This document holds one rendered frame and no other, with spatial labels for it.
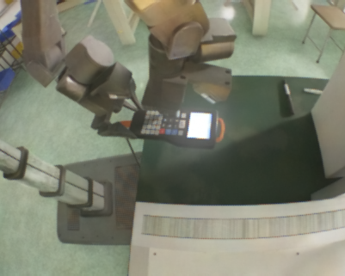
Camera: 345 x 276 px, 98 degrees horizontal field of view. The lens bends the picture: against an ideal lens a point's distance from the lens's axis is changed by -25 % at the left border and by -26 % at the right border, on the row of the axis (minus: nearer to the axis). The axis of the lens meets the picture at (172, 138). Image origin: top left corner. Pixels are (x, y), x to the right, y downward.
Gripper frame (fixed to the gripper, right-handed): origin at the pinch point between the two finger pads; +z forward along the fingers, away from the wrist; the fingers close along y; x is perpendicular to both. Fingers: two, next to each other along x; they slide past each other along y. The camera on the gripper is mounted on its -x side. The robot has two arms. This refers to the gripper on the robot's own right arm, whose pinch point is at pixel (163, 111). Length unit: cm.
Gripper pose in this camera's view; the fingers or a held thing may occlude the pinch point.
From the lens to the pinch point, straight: 43.6
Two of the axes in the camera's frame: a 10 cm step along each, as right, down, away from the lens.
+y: 1.8, -8.9, 4.1
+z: -0.7, 4.1, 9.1
